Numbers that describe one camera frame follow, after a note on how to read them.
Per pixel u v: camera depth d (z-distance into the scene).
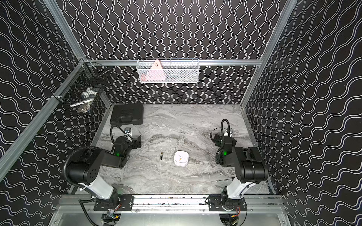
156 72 0.90
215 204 0.73
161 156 0.91
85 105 0.75
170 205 0.75
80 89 0.92
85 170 0.46
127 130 0.83
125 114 1.10
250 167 0.47
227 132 0.80
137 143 0.90
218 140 0.86
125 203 0.75
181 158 0.88
